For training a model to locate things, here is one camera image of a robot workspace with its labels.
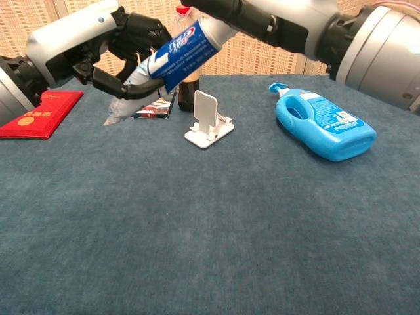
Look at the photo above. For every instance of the blue white toothpaste tube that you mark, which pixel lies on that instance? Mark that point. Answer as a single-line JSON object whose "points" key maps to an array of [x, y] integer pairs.
{"points": [[183, 55]]}

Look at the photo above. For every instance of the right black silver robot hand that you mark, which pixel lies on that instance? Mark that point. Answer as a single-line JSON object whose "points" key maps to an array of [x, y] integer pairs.
{"points": [[288, 19]]}

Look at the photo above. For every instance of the red certificate book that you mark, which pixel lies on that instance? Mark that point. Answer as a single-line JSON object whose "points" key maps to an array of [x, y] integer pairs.
{"points": [[36, 118]]}

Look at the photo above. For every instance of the cola bottle red cap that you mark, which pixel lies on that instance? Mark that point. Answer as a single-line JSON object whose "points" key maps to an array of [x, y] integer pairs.
{"points": [[189, 95]]}

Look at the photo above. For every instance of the blue table cloth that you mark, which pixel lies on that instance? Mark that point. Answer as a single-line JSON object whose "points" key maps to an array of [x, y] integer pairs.
{"points": [[210, 213]]}

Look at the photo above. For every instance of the crumpled clear plastic wrap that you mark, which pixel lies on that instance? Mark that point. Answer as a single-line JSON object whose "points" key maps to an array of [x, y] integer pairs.
{"points": [[177, 23]]}

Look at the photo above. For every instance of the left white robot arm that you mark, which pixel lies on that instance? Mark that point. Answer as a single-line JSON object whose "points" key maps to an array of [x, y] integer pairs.
{"points": [[13, 85]]}

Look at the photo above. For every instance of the blue pump detergent bottle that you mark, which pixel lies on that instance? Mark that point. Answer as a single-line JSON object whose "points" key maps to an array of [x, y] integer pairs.
{"points": [[328, 128]]}

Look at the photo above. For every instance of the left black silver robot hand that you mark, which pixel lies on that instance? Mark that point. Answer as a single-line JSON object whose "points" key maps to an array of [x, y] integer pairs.
{"points": [[65, 36]]}

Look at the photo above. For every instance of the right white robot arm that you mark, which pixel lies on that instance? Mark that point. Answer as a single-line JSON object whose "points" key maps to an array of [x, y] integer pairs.
{"points": [[387, 49]]}

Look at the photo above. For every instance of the white folding phone stand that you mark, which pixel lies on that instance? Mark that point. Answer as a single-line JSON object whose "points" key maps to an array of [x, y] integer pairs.
{"points": [[206, 115]]}

